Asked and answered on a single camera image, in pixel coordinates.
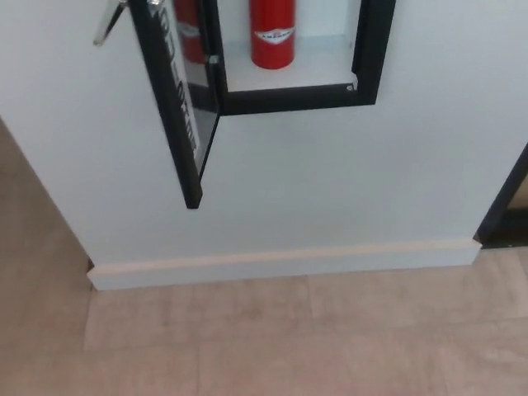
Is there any black framed glass cabinet door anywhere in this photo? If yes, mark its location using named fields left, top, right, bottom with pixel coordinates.
left=129, top=0, right=223, bottom=210

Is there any red fire extinguisher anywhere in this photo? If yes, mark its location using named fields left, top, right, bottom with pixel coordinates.
left=247, top=0, right=298, bottom=69

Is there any black recessed extinguisher cabinet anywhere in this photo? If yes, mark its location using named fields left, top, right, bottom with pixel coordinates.
left=205, top=0, right=398, bottom=117

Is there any black metal door frame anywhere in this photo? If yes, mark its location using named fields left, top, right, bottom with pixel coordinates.
left=473, top=141, right=528, bottom=249

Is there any white baseboard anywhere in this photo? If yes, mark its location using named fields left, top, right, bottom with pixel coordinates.
left=86, top=238, right=483, bottom=292

